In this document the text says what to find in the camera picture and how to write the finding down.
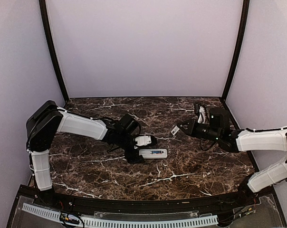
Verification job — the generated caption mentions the right black frame post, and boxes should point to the right black frame post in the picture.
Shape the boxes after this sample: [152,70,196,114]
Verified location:
[221,0,250,101]

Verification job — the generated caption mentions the black front rail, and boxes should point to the black front rail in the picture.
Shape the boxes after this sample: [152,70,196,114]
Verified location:
[17,184,275,214]

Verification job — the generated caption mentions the white battery cover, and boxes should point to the white battery cover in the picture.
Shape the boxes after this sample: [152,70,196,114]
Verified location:
[171,125,180,136]

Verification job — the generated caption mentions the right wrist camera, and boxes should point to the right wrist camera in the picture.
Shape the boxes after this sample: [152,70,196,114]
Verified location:
[194,103,207,124]

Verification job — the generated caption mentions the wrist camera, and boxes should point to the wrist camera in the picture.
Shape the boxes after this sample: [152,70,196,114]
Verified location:
[194,103,207,124]
[134,135,157,147]

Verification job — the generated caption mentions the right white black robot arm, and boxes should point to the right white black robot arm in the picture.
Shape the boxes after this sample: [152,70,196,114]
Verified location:
[177,107,287,206]

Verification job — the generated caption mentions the white slotted cable duct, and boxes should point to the white slotted cable duct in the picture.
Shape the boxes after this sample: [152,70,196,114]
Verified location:
[22,203,219,228]

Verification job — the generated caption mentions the white remote control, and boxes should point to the white remote control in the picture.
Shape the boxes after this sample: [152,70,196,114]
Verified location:
[139,149,168,159]

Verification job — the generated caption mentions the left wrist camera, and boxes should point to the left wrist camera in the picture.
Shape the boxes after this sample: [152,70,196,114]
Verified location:
[134,135,157,147]

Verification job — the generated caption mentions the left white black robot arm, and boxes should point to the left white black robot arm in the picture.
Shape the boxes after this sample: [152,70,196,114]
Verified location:
[26,100,152,207]

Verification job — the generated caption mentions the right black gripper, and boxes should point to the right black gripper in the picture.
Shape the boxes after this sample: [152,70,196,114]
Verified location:
[178,118,221,142]

